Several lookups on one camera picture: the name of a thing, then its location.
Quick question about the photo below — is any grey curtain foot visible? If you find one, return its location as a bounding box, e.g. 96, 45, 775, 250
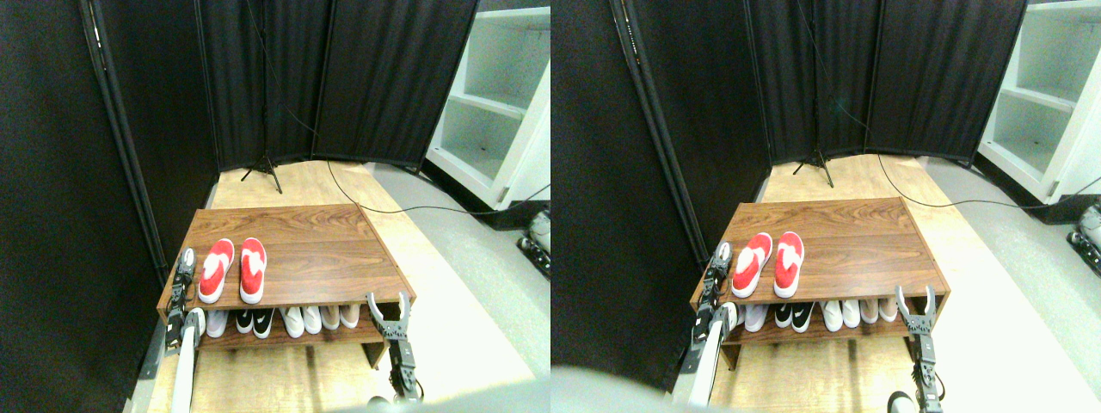
138, 336, 171, 384

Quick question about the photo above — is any brown shoe rack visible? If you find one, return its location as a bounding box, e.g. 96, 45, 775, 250
157, 205, 416, 371
691, 198, 950, 372

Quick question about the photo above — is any white shelf unit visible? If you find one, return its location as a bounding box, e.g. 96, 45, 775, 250
425, 9, 551, 212
978, 0, 1101, 205

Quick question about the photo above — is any grey machine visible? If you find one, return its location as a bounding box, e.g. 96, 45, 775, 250
1067, 204, 1101, 278
517, 209, 551, 280

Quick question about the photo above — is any red shoe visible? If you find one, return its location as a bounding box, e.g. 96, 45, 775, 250
732, 232, 773, 299
773, 231, 805, 299
239, 237, 268, 305
198, 239, 235, 305

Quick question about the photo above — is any black stand foot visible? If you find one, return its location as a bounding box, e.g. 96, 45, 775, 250
241, 157, 283, 195
792, 153, 834, 189

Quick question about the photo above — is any black curtain pole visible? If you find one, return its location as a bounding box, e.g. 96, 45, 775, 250
80, 0, 169, 289
609, 0, 702, 280

